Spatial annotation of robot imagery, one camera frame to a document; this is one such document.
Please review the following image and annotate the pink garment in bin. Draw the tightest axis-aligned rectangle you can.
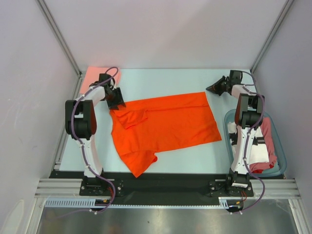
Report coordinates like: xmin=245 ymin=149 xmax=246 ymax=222
xmin=250 ymin=117 xmax=277 ymax=174

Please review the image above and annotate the blue slotted cable duct left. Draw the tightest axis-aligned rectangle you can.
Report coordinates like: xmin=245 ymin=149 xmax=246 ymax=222
xmin=45 ymin=198 xmax=110 ymax=209

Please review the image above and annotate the aluminium frame post right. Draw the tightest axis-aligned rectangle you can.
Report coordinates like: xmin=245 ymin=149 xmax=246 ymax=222
xmin=250 ymin=0 xmax=295 ymax=73

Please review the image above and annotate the blue slotted cable duct right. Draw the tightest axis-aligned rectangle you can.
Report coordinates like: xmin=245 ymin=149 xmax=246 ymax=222
xmin=219 ymin=197 xmax=258 ymax=209

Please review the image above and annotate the orange polo t-shirt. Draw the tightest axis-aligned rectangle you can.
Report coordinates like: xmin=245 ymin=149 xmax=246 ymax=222
xmin=110 ymin=92 xmax=222 ymax=178

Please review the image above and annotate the folded pink t-shirt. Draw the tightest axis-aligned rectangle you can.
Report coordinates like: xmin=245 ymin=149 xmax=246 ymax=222
xmin=79 ymin=66 xmax=121 ymax=94

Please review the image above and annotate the teal plastic laundry bin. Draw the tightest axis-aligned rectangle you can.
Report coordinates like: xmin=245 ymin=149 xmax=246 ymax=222
xmin=224 ymin=109 xmax=287 ymax=178

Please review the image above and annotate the aluminium frame post left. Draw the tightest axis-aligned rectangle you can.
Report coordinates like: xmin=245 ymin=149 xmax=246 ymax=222
xmin=35 ymin=0 xmax=82 ymax=77

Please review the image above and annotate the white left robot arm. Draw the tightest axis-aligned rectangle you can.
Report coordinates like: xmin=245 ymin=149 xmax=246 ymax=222
xmin=65 ymin=73 xmax=126 ymax=195

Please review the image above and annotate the blue slotted cable duct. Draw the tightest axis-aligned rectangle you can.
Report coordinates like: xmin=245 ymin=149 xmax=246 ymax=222
xmin=45 ymin=198 xmax=110 ymax=209
xmin=219 ymin=197 xmax=258 ymax=209

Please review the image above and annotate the aluminium frame post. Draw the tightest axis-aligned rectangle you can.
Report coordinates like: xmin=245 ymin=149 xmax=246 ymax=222
xmin=250 ymin=0 xmax=295 ymax=73
xmin=35 ymin=0 xmax=82 ymax=77

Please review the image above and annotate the aluminium front rail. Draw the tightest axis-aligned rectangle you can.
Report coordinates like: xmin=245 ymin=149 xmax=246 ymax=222
xmin=35 ymin=179 xmax=301 ymax=199

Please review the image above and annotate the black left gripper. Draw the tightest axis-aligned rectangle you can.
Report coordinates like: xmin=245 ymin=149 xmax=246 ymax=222
xmin=104 ymin=87 xmax=125 ymax=110

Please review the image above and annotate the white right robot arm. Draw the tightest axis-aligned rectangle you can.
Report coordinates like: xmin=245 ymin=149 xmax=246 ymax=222
xmin=206 ymin=70 xmax=265 ymax=196

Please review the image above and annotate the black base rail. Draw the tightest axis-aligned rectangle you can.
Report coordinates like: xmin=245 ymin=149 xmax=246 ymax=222
xmin=50 ymin=171 xmax=254 ymax=207

